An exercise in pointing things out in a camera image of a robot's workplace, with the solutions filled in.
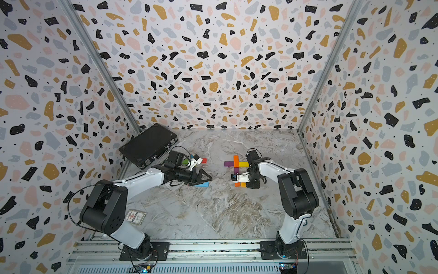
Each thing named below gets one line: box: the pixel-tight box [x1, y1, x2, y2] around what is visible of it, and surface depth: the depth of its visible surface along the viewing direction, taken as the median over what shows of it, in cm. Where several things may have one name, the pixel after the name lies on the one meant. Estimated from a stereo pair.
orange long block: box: [233, 155, 239, 168], surface depth 109 cm
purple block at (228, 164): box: [224, 161, 235, 167], surface depth 106 cm
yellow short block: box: [238, 161, 250, 168], surface depth 106 cm
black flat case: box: [118, 123, 179, 170], surface depth 109 cm
